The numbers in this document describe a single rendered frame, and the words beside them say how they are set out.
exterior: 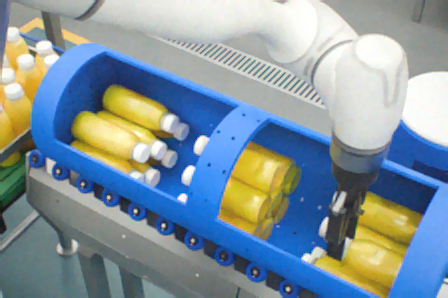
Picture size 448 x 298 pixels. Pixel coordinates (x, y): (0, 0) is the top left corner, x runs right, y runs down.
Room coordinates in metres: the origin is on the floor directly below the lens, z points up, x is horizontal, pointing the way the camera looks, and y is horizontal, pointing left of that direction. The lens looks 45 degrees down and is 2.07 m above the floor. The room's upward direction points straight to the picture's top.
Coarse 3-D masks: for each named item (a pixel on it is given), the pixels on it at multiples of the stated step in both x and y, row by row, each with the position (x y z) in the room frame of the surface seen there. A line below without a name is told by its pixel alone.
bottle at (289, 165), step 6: (252, 144) 0.97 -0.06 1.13; (258, 144) 0.98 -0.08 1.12; (258, 150) 0.95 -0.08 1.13; (264, 150) 0.95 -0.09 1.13; (270, 150) 0.96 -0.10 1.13; (270, 156) 0.93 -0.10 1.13; (276, 156) 0.94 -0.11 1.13; (282, 156) 0.94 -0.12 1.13; (282, 162) 0.92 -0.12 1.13; (288, 162) 0.92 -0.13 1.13; (294, 162) 0.93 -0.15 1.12; (288, 168) 0.91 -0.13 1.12; (294, 168) 0.93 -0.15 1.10; (282, 174) 0.90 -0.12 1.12; (288, 174) 0.92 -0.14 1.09; (282, 180) 0.89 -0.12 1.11; (288, 180) 0.92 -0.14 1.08; (282, 186) 0.89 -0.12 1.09
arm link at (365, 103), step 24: (336, 48) 0.80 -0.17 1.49; (360, 48) 0.74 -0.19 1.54; (384, 48) 0.73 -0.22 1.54; (312, 72) 0.79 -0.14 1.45; (336, 72) 0.74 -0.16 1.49; (360, 72) 0.70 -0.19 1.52; (384, 72) 0.70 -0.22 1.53; (408, 72) 0.73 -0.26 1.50; (336, 96) 0.72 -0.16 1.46; (360, 96) 0.69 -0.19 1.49; (384, 96) 0.69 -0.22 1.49; (336, 120) 0.72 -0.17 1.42; (360, 120) 0.69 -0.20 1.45; (384, 120) 0.69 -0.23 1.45; (360, 144) 0.69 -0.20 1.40; (384, 144) 0.70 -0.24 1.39
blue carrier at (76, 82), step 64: (64, 64) 1.11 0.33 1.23; (128, 64) 1.22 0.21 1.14; (64, 128) 1.10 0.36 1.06; (192, 128) 1.12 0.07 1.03; (256, 128) 0.91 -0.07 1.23; (128, 192) 0.89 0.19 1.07; (192, 192) 0.82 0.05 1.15; (320, 192) 0.94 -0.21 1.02; (384, 192) 0.89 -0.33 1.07; (256, 256) 0.73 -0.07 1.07
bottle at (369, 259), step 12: (348, 240) 0.74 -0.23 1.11; (360, 240) 0.73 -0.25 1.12; (348, 252) 0.71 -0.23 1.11; (360, 252) 0.70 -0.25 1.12; (372, 252) 0.70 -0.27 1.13; (384, 252) 0.70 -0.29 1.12; (396, 252) 0.70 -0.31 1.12; (348, 264) 0.70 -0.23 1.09; (360, 264) 0.69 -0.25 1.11; (372, 264) 0.68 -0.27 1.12; (384, 264) 0.68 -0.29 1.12; (396, 264) 0.67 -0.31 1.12; (372, 276) 0.67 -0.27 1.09; (384, 276) 0.66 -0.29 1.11; (396, 276) 0.66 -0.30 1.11
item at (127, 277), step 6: (120, 270) 1.19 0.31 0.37; (126, 270) 1.18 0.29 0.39; (120, 276) 1.19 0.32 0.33; (126, 276) 1.18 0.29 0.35; (132, 276) 1.17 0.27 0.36; (126, 282) 1.18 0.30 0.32; (132, 282) 1.17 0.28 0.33; (138, 282) 1.19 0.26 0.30; (126, 288) 1.18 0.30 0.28; (132, 288) 1.17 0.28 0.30; (138, 288) 1.19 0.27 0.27; (126, 294) 1.19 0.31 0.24; (132, 294) 1.17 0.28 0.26; (138, 294) 1.18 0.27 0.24; (144, 294) 1.21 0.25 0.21
